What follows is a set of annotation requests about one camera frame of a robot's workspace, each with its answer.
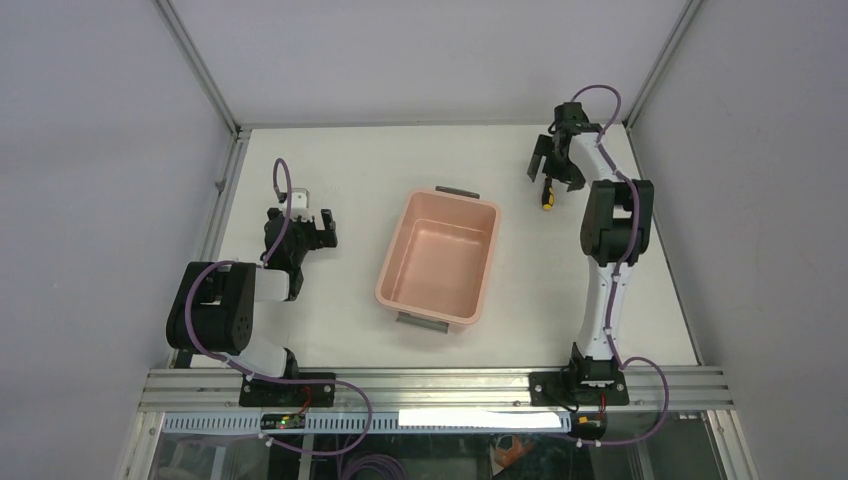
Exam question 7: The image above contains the yellow black screwdriver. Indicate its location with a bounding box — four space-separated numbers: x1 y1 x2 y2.
541 176 555 211

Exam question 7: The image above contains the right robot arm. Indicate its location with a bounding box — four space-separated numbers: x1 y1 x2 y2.
527 101 655 405

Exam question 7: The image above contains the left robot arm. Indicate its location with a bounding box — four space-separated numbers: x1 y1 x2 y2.
166 208 338 406

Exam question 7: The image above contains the pink plastic bin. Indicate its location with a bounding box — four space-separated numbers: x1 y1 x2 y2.
375 186 501 332

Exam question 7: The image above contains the orange object below table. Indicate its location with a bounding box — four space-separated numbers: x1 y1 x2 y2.
492 435 535 469

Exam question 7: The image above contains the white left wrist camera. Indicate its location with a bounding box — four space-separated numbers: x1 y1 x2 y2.
279 188 314 222

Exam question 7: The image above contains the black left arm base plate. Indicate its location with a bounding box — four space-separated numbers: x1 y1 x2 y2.
238 371 336 408

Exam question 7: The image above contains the aluminium right frame post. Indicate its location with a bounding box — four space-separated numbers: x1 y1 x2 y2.
623 0 704 132

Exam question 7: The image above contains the aluminium frame post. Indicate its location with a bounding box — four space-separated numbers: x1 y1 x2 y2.
623 0 704 132
152 0 241 138

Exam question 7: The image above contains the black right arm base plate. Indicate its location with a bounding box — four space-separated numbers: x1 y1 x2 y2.
528 370 630 408

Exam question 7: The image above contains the aluminium left frame post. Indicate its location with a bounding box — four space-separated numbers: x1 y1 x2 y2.
152 0 241 138

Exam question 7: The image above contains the white slotted cable duct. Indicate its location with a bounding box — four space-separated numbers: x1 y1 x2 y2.
162 409 605 436

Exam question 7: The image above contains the aluminium front rail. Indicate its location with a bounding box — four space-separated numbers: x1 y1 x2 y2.
138 366 735 413

